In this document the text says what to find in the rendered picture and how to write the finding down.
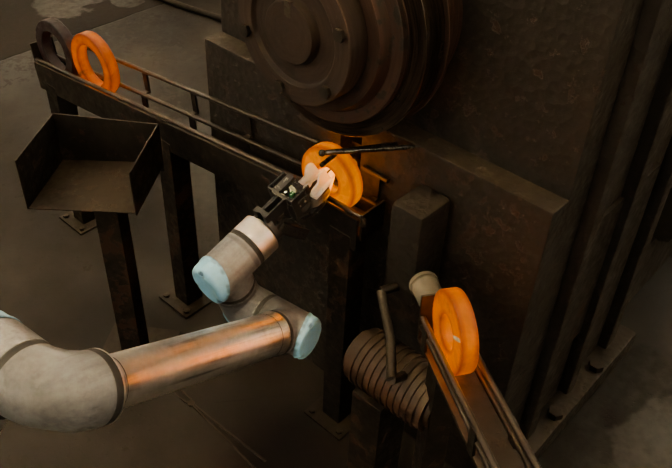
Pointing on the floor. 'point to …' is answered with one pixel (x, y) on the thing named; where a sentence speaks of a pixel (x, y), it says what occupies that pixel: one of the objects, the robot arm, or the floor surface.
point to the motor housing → (383, 400)
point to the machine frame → (502, 174)
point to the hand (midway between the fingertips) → (330, 173)
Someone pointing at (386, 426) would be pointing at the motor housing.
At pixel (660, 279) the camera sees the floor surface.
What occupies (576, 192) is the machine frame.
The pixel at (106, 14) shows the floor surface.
